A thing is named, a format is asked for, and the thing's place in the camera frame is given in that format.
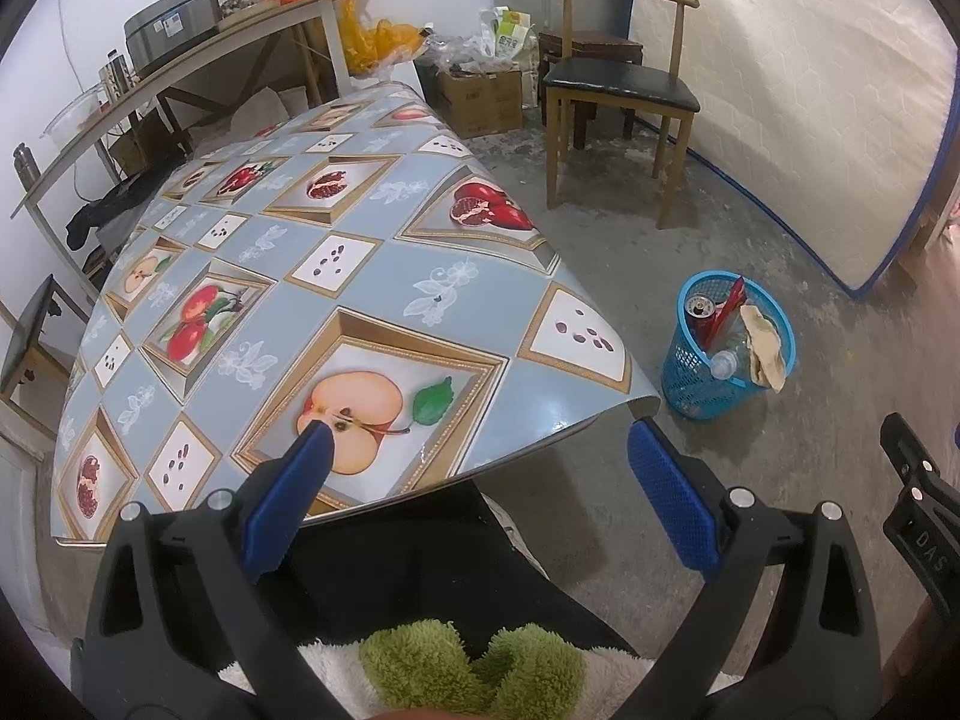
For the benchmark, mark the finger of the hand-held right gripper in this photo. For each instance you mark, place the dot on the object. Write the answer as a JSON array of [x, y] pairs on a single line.
[[911, 450]]

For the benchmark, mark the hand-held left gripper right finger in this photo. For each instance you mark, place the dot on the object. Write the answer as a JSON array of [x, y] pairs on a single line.
[[671, 495]]

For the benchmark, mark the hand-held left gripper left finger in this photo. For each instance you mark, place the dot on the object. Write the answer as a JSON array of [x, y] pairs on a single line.
[[296, 480]]

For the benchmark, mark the blue plastic basket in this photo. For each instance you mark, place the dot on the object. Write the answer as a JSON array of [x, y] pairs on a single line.
[[697, 390]]

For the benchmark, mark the green plastic bottle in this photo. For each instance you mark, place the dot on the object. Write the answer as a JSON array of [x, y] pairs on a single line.
[[724, 364]]

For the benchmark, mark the brown paper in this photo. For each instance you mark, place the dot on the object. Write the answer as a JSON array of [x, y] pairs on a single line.
[[765, 349]]

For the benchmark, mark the red drink can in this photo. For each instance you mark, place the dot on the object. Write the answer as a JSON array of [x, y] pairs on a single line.
[[703, 309]]

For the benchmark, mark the red snack bag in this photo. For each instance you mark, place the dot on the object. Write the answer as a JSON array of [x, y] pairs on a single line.
[[729, 307]]

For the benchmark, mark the person's right hand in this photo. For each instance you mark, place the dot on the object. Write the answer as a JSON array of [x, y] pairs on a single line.
[[926, 645]]

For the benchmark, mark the person's black pants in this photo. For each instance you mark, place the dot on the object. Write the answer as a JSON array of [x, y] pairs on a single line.
[[420, 562]]

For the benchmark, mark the person's white shoe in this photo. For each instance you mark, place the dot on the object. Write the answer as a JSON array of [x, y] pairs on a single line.
[[517, 532]]

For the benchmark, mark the fruit print tablecloth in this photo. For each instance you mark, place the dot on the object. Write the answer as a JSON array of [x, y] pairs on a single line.
[[375, 255]]

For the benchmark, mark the wooden chair black seat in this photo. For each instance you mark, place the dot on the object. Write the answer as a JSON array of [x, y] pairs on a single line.
[[622, 82], [30, 337]]

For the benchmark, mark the black cloth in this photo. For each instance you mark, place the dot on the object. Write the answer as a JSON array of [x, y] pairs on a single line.
[[105, 210]]

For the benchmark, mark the white cloth bundle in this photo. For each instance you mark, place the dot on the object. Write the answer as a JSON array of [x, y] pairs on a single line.
[[262, 109]]

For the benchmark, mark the white mattress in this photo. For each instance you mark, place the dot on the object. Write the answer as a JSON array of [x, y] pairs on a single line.
[[787, 90]]

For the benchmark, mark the metal thermos bottle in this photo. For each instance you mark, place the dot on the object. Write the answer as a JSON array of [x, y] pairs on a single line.
[[25, 165]]

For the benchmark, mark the cardboard box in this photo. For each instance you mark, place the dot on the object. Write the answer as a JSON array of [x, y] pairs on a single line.
[[480, 101]]

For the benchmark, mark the clear plastic container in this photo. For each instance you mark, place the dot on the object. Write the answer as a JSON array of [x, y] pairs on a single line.
[[71, 116]]

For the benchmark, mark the long wooden side table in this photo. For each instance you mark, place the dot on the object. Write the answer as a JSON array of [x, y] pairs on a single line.
[[187, 52]]

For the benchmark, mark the silver metal flask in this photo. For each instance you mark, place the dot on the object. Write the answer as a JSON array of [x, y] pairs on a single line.
[[112, 79]]

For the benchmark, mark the yellow plastic bag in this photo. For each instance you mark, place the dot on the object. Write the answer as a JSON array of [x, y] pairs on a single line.
[[375, 41]]

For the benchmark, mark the dark wooden stool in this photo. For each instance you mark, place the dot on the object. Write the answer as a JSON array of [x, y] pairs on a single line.
[[592, 45]]

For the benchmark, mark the grey metal appliance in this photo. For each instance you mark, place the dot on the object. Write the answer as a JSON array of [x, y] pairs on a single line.
[[169, 30]]

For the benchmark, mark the green white paper bag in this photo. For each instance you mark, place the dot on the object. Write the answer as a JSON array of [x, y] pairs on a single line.
[[510, 30]]

